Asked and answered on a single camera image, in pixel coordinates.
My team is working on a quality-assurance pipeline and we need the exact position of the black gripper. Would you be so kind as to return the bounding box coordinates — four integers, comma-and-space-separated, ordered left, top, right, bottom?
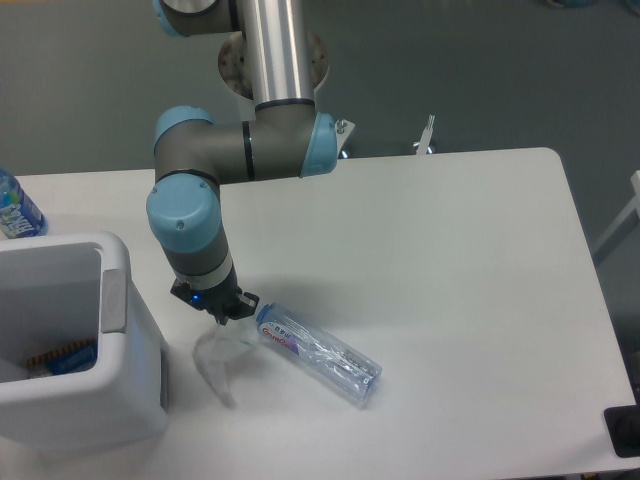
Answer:
170, 272, 259, 326

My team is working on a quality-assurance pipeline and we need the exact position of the clear plastic bottle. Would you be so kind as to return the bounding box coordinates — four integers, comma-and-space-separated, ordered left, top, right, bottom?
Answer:
255, 302, 383, 408

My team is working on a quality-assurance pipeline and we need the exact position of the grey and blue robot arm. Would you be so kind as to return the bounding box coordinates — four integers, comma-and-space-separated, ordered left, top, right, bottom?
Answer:
146, 1, 339, 325

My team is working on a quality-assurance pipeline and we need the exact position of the blue and orange trash packet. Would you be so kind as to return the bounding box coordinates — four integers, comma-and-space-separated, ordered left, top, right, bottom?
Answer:
26, 339, 98, 378

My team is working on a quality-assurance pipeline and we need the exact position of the white plastic trash can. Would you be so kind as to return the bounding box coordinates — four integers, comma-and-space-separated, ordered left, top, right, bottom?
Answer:
1, 233, 169, 450

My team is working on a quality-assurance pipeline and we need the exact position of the blue labelled water bottle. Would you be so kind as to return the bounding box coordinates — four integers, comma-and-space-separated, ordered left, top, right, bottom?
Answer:
1, 169, 48, 239

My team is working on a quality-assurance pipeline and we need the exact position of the white frame at right edge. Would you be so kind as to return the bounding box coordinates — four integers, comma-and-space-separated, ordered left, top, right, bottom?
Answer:
591, 170, 639, 267

